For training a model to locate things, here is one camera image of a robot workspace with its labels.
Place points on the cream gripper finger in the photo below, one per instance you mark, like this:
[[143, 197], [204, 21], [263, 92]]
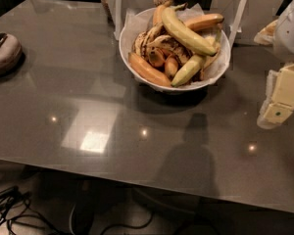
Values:
[[273, 115], [283, 92]]

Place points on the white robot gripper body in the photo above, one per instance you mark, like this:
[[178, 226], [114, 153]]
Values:
[[290, 33]]

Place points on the large yellow-green top banana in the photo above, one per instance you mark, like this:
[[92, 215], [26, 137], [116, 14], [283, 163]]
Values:
[[186, 36]]

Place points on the orange banana top right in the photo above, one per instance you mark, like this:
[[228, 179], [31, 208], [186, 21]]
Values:
[[204, 21]]

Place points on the yellow-green lower banana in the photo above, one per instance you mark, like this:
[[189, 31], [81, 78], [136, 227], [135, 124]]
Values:
[[188, 70]]

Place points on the small orange banana lower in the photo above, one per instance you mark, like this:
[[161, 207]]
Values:
[[171, 67]]

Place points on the brown spotted banana middle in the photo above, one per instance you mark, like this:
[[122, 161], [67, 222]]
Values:
[[171, 44]]

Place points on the brown spotted banana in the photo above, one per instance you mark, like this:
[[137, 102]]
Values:
[[139, 45], [171, 44]]

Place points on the orange banana front left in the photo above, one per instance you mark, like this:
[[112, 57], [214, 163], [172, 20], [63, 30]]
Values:
[[146, 71]]

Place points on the orange banana at back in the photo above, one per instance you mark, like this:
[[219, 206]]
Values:
[[157, 16]]

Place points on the small orange banana round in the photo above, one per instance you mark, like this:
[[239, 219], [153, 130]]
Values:
[[156, 58]]

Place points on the brown spotted banana left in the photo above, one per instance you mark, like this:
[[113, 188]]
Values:
[[139, 45]]

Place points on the white bowl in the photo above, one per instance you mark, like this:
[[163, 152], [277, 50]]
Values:
[[127, 49]]

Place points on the white box behind table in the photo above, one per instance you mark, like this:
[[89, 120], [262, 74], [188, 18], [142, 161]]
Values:
[[256, 15]]

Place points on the grey round pouch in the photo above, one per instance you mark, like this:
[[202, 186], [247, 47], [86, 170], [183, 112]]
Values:
[[10, 52]]

